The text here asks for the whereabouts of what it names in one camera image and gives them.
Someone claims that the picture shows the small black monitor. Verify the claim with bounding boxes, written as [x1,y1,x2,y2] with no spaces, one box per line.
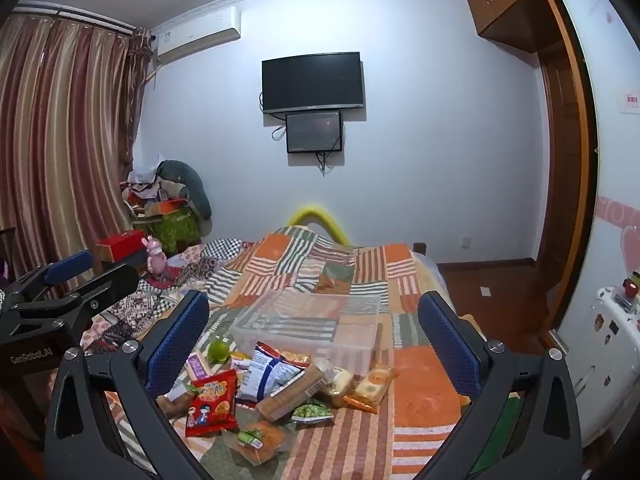
[285,110,344,154]

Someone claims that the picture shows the striped red curtain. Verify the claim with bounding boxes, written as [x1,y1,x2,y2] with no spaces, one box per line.
[0,7,154,281]

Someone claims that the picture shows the orange packet with green label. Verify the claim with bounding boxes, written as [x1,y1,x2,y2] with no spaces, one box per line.
[222,420,296,466]

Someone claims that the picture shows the wooden overhead cabinet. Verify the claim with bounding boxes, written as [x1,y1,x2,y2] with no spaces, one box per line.
[466,0,581,54]

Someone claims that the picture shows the red box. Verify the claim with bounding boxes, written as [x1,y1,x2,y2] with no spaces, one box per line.
[96,230,146,264]

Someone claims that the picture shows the white appliance with stickers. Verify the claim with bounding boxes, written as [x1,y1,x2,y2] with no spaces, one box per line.
[565,272,640,456]

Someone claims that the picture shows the white air conditioner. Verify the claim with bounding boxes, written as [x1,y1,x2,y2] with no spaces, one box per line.
[150,6,242,65]

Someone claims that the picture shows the wooden door frame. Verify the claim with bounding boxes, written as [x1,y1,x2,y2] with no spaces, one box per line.
[535,0,599,351]

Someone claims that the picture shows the pile of clutter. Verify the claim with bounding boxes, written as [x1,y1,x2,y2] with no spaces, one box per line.
[120,162,191,216]

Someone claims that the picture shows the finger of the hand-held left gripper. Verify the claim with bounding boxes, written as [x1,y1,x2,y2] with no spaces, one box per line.
[14,263,140,342]
[0,250,96,307]

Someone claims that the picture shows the green printed box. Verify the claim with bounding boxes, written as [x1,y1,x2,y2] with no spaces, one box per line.
[132,205,201,256]

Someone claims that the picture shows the grey pillow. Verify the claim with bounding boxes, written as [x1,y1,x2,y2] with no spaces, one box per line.
[156,160,214,221]

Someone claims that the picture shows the purple snack packet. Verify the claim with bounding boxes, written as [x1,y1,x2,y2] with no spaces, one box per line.
[185,352,209,386]

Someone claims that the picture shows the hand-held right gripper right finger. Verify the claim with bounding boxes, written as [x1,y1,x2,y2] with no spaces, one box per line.
[417,291,584,480]

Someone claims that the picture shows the red snack packet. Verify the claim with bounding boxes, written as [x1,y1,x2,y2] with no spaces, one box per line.
[185,369,239,438]

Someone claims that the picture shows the yellow curved bed rail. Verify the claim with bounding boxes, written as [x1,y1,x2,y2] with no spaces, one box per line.
[286,205,351,246]

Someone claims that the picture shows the black wall television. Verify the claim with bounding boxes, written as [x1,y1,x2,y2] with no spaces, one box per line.
[261,51,365,115]

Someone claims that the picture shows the green jelly cup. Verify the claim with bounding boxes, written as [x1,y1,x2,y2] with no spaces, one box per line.
[207,340,232,365]

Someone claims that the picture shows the green peas packet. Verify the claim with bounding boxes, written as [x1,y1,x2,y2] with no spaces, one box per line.
[291,400,335,424]

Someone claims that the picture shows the toast slices packet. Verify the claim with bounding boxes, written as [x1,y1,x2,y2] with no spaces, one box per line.
[345,364,396,411]

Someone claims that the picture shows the blue white snack packet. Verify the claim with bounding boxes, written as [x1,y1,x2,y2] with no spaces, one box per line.
[235,341,307,404]

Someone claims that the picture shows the brown biscuit packet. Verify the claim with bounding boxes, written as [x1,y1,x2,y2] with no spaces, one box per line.
[256,362,325,422]

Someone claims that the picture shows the pink plush toy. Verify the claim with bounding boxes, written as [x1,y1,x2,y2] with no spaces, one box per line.
[144,235,169,277]

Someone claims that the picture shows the orange striped patchwork blanket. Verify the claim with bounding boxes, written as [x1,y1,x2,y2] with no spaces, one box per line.
[115,226,482,480]

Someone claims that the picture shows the small orange stick packet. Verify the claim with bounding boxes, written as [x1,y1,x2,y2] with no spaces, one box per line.
[342,394,379,415]

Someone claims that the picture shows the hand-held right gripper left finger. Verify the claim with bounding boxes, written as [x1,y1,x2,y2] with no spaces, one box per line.
[44,290,211,480]

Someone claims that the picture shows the clear plastic container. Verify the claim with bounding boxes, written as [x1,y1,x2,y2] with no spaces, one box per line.
[230,287,384,377]

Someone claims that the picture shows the brown snack packet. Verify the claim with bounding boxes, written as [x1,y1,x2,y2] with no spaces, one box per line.
[157,387,199,419]

